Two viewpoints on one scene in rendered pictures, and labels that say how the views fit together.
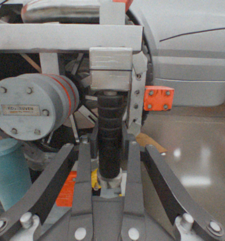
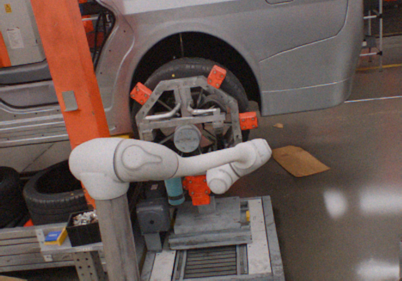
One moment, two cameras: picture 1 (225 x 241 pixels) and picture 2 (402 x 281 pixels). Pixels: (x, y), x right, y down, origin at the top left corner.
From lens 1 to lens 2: 1.86 m
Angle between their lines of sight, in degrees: 7
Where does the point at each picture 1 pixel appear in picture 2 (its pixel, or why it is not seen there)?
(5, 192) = (173, 182)
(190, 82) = (297, 89)
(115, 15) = (217, 112)
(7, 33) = (189, 120)
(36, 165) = not seen: hidden behind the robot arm
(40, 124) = (193, 144)
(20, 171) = not seen: hidden behind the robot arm
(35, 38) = (197, 121)
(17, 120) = (185, 144)
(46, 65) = (184, 114)
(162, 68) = (266, 82)
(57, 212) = (189, 223)
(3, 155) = not seen: hidden behind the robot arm
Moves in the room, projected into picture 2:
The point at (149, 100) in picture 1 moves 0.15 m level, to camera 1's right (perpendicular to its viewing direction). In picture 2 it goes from (243, 124) to (272, 121)
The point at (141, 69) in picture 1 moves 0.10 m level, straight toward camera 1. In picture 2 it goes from (234, 109) to (230, 116)
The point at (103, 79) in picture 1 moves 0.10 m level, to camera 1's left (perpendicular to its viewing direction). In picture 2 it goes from (216, 130) to (195, 133)
